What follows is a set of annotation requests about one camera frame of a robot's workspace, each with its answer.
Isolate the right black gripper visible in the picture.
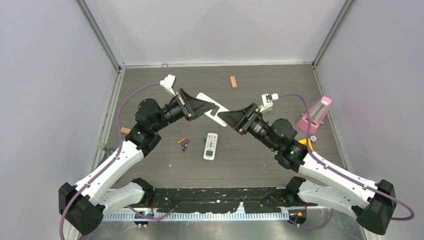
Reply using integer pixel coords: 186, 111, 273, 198
217, 102, 278, 152

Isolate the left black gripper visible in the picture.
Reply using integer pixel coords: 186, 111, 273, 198
152, 88, 215, 132

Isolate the large white remote control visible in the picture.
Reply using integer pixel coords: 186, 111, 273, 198
196, 92, 229, 128

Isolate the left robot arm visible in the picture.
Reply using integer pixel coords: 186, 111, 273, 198
58, 88, 216, 240

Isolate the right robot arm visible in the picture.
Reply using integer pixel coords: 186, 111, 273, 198
217, 103, 397, 235

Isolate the small white remote control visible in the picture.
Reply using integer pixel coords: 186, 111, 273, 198
203, 133, 218, 161

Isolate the small wooden block left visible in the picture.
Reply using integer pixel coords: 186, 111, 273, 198
120, 127, 131, 135

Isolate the small round poker chip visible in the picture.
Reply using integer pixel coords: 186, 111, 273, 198
309, 135, 318, 143

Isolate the pink metronome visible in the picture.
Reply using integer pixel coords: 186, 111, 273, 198
296, 96, 332, 135

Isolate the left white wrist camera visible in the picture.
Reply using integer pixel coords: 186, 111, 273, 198
159, 74, 176, 97

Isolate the yellow triangle frame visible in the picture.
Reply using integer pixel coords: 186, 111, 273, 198
298, 138, 314, 151

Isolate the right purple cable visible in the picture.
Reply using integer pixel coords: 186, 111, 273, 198
277, 93, 416, 231

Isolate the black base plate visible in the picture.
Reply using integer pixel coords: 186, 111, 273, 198
154, 187, 306, 214

